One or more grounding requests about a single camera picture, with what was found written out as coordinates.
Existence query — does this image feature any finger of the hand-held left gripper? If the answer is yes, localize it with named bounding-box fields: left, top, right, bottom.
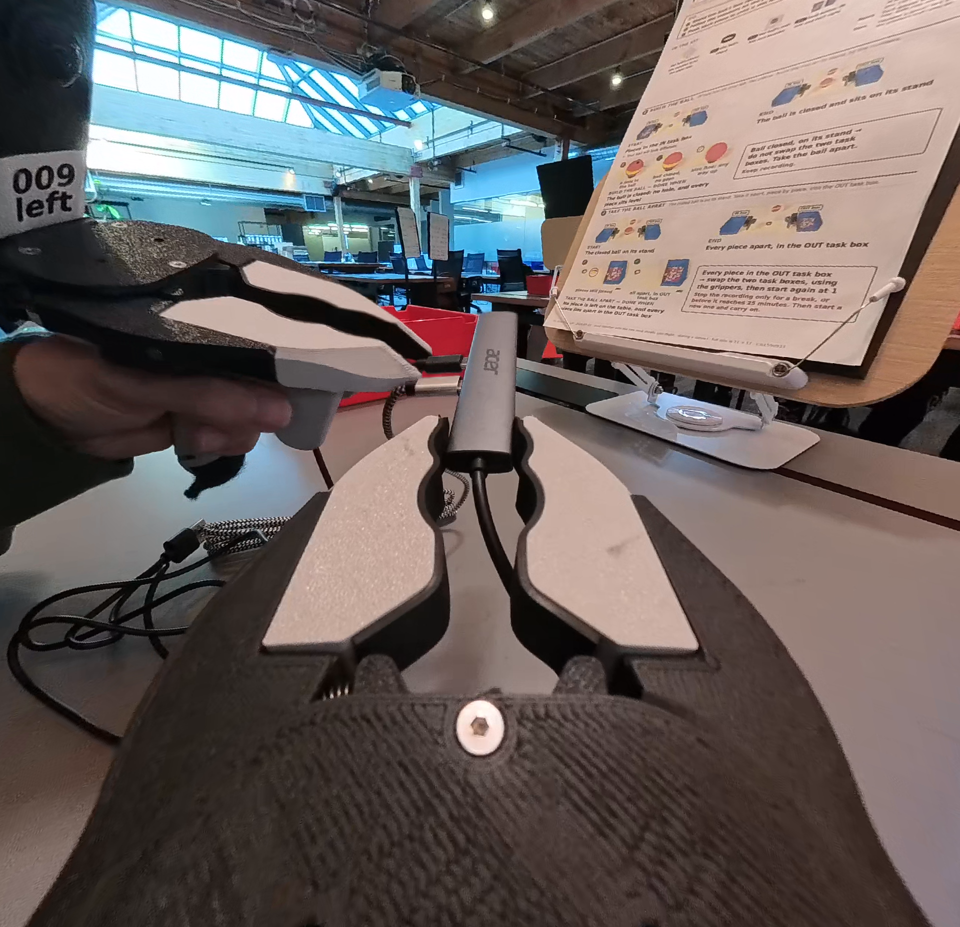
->
left=159, top=295, right=423, bottom=392
left=237, top=256, right=435, bottom=361

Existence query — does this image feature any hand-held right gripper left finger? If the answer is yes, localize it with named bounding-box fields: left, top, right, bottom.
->
left=261, top=415, right=453, bottom=673

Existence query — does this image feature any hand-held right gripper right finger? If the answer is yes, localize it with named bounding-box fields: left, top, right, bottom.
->
left=512, top=415, right=700, bottom=675

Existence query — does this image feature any black hub cable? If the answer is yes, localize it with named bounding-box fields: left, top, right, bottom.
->
left=468, top=468, right=519, bottom=598

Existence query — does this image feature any braided usb-c cable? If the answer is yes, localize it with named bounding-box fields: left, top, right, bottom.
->
left=201, top=375, right=460, bottom=557

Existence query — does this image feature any black usb-c cable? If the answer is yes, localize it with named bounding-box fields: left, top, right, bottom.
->
left=7, top=354, right=468, bottom=742

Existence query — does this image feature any grey usb hub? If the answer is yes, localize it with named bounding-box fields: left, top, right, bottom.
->
left=444, top=310, right=520, bottom=472

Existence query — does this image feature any person's left forearm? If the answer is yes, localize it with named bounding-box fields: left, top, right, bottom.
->
left=0, top=319, right=136, bottom=557

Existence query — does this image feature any person's left hand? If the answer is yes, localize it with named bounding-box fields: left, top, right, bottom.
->
left=13, top=336, right=295, bottom=461

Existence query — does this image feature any red plastic bin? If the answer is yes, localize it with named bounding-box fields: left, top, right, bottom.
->
left=339, top=303, right=481, bottom=412

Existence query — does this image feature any white ceiling projector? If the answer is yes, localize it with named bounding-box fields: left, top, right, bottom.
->
left=358, top=68, right=418, bottom=108

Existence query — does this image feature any black monitor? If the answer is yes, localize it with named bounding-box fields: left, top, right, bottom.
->
left=535, top=154, right=598, bottom=220

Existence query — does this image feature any instruction sheet on stand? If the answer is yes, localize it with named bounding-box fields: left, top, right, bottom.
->
left=541, top=0, right=960, bottom=472

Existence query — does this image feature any printed instruction sheet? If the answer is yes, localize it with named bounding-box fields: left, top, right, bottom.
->
left=562, top=0, right=960, bottom=369

